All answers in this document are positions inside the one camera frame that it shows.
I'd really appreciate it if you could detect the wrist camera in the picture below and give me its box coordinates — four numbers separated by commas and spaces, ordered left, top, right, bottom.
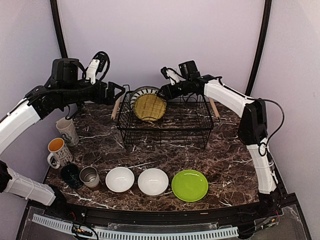
83, 51, 111, 85
160, 66, 181, 85

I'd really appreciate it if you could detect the floral white tall cup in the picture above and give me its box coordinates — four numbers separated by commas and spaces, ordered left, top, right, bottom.
55, 117, 79, 147

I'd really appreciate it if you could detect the blue striped white plate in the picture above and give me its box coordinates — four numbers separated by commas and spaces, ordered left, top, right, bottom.
129, 86, 160, 101

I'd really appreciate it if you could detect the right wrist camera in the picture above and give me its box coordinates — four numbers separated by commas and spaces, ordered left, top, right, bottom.
160, 66, 181, 85

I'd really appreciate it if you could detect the dark green mug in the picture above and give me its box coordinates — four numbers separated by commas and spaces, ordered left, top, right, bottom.
60, 163, 84, 190

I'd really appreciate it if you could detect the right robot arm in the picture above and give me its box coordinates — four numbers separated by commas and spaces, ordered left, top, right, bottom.
157, 60, 278, 195

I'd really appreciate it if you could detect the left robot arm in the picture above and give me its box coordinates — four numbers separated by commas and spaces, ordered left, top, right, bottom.
0, 55, 125, 218

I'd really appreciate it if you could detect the green plastic plate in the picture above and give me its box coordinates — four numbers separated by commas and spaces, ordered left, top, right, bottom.
171, 169, 209, 203

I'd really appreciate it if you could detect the black wire dish rack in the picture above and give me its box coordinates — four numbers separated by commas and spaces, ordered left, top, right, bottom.
116, 90, 214, 149

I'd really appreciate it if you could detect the left wooden rack handle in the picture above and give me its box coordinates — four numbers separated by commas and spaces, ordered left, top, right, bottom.
111, 97, 121, 120

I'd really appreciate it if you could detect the wooden rack handle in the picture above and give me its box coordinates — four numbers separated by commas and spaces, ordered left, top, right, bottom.
209, 98, 220, 119
111, 97, 121, 120

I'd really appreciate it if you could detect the white brown-band cup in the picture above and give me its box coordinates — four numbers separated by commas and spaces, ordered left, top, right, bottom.
79, 166, 102, 191

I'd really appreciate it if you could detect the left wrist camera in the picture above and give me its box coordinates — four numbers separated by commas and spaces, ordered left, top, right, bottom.
83, 51, 111, 85

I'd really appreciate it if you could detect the yellow woven plate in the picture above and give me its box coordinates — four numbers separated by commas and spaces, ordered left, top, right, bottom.
133, 93, 167, 122

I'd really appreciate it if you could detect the orange bowl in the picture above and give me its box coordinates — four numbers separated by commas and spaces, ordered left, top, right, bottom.
105, 166, 135, 193

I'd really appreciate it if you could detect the black front rail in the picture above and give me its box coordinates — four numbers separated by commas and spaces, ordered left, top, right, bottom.
42, 199, 283, 227

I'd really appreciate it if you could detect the white cable duct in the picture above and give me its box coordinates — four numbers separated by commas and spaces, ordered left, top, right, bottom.
32, 214, 239, 240

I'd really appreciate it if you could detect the right wooden rack handle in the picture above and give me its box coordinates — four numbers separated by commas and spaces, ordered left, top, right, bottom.
209, 98, 220, 119

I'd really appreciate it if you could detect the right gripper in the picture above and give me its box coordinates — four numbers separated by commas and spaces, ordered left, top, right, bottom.
157, 78, 191, 100

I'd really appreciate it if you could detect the patterned white mug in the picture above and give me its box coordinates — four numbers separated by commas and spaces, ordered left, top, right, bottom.
47, 137, 73, 169

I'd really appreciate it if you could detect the white ceramic bowl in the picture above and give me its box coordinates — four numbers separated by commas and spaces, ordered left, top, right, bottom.
137, 168, 169, 197

